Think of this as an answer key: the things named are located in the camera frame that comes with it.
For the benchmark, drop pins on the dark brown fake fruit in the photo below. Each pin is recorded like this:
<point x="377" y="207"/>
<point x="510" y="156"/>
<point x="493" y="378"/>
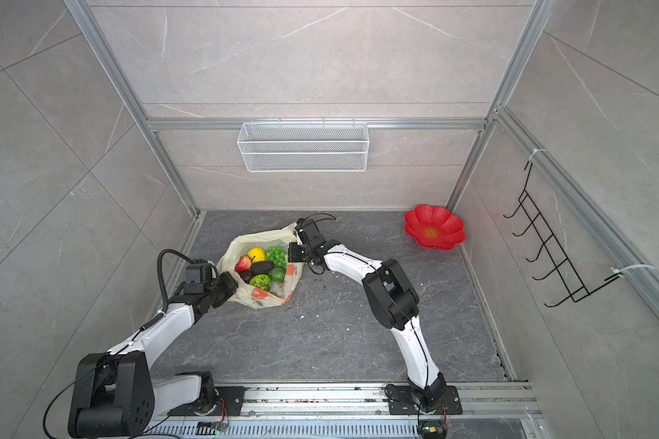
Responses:
<point x="246" y="276"/>

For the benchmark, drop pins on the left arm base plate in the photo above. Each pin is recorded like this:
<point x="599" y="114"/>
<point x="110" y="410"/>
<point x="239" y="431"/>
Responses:
<point x="228" y="400"/>

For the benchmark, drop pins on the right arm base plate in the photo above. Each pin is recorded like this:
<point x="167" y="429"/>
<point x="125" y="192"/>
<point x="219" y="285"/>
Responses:
<point x="403" y="400"/>

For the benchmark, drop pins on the red flower-shaped plastic bowl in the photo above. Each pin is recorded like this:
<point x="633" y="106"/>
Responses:
<point x="434" y="228"/>

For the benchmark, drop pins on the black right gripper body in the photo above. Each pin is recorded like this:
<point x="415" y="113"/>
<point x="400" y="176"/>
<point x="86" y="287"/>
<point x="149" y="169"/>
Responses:
<point x="300" y="253"/>

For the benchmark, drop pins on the green spotted fake fruit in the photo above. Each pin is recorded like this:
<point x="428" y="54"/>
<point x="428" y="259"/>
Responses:
<point x="262" y="282"/>

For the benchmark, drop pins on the green fake grapes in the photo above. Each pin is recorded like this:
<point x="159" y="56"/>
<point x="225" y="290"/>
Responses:
<point x="277" y="256"/>

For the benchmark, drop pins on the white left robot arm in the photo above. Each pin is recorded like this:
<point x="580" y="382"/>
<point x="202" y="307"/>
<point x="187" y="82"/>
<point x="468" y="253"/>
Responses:
<point x="114" y="394"/>

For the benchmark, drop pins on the green fake lime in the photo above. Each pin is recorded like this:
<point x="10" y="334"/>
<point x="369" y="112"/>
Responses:
<point x="278" y="275"/>

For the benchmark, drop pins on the dark fake avocado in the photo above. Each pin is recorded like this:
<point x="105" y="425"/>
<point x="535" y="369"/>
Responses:
<point x="262" y="267"/>

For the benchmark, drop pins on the black wire hook rack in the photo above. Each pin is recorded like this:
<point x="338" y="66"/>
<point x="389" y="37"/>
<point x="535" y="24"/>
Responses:
<point x="552" y="250"/>

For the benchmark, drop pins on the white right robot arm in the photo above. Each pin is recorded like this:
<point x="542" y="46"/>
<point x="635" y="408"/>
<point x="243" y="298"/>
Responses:
<point x="391" y="297"/>

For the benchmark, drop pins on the yellow fake lemon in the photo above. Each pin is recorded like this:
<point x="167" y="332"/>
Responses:
<point x="257" y="254"/>

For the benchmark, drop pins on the cream plastic shopping bag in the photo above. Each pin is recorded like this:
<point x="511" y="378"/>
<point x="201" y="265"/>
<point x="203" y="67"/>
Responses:
<point x="246" y="294"/>

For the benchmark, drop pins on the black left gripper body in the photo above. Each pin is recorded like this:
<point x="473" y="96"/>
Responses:
<point x="220" y="290"/>

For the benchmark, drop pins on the red fake apple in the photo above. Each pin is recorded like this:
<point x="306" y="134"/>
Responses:
<point x="244" y="264"/>

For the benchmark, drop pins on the white wire mesh basket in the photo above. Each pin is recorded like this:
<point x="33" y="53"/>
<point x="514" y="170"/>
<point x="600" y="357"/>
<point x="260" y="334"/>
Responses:
<point x="304" y="147"/>

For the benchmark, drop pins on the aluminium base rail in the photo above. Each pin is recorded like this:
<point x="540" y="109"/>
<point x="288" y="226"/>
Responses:
<point x="360" y="410"/>

